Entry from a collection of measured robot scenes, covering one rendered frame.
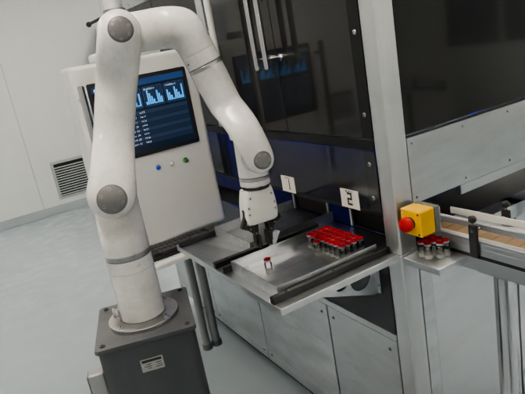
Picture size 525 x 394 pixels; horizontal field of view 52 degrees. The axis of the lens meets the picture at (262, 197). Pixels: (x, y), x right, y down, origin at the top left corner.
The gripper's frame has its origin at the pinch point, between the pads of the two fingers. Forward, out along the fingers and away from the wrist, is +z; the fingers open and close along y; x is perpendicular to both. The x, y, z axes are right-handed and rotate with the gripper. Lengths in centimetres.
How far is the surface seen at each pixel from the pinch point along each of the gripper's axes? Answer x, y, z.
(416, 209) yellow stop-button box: 28.4, -31.4, -5.4
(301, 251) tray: -5.1, -15.5, 10.3
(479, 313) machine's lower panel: 22, -63, 40
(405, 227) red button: 28.3, -26.9, -1.7
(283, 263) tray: -2.3, -6.9, 10.6
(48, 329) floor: -222, 46, 102
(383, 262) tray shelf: 20.4, -25.7, 10.1
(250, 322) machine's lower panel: -88, -33, 75
